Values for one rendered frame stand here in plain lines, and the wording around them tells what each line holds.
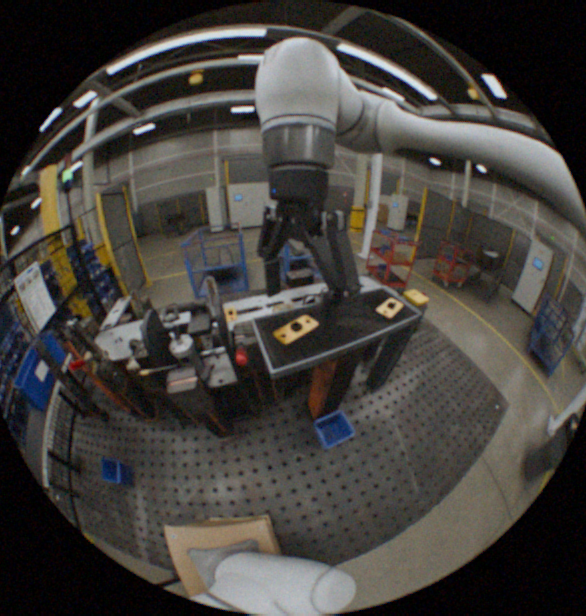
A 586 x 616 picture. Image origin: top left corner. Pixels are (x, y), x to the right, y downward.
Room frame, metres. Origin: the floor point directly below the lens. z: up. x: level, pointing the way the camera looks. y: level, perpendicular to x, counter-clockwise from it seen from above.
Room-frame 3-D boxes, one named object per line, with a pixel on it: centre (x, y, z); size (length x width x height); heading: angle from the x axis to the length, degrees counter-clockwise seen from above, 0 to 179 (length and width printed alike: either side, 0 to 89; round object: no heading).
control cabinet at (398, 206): (9.59, -5.74, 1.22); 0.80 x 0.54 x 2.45; 19
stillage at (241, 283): (2.65, 1.17, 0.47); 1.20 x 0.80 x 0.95; 17
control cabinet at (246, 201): (8.46, 1.62, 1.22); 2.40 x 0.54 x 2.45; 109
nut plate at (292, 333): (0.25, -0.01, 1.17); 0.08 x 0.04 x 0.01; 131
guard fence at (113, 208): (2.35, 2.92, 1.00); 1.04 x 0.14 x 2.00; 18
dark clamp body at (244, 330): (0.33, 0.12, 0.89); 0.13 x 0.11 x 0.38; 22
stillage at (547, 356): (0.43, -4.80, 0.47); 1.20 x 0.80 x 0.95; 110
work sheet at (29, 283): (0.21, 1.21, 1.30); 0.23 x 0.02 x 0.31; 22
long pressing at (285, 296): (0.52, 0.21, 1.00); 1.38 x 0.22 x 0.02; 112
